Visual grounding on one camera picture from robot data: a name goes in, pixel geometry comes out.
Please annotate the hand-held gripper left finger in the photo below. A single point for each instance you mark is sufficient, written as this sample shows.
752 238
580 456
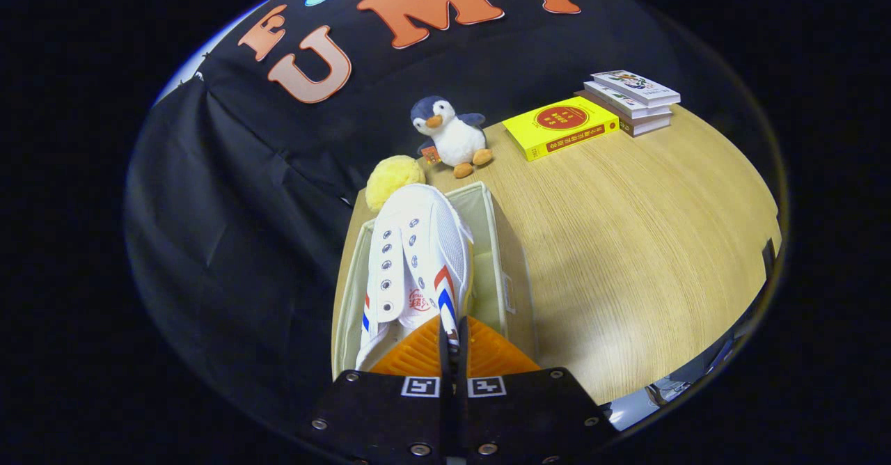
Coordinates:
390 416

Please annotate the yellow book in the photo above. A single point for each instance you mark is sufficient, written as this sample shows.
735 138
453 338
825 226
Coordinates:
557 127

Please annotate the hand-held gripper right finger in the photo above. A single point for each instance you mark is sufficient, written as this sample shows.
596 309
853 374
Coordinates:
522 416

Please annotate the penguin plush toy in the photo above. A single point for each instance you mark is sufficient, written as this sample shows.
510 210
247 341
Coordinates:
456 141

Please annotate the white floral cover book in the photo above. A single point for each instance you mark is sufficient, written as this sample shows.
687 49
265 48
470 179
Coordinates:
637 85

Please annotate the brown book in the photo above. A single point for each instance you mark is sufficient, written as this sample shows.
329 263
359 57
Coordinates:
644 127

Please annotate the white canvas shoe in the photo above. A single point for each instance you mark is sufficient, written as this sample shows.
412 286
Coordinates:
411 242

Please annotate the yellow plush ball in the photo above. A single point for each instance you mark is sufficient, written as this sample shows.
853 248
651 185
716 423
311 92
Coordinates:
393 179

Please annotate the beige fabric storage box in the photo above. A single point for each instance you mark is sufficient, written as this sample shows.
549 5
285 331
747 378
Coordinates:
491 242

